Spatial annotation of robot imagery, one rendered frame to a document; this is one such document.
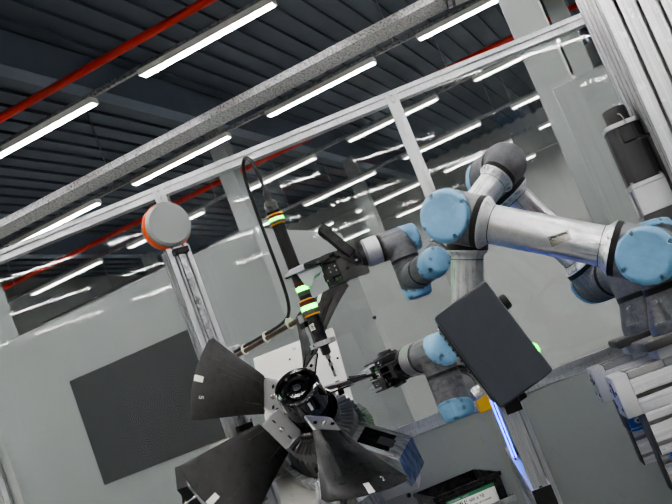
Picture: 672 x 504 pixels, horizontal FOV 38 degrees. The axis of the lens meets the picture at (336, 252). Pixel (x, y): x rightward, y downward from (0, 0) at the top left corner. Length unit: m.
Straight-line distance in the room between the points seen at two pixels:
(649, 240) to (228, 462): 1.14
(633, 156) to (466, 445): 1.21
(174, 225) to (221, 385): 0.75
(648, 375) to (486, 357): 0.55
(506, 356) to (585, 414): 1.58
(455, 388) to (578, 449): 1.15
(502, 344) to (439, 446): 1.57
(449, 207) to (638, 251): 0.40
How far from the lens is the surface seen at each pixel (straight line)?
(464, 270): 2.25
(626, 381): 2.13
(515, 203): 2.72
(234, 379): 2.64
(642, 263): 2.01
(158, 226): 3.21
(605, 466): 3.27
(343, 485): 2.31
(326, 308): 2.65
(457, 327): 1.68
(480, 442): 3.23
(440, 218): 2.10
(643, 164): 2.45
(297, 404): 2.45
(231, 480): 2.47
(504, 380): 1.68
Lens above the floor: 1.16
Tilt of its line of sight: 8 degrees up
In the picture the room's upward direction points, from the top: 21 degrees counter-clockwise
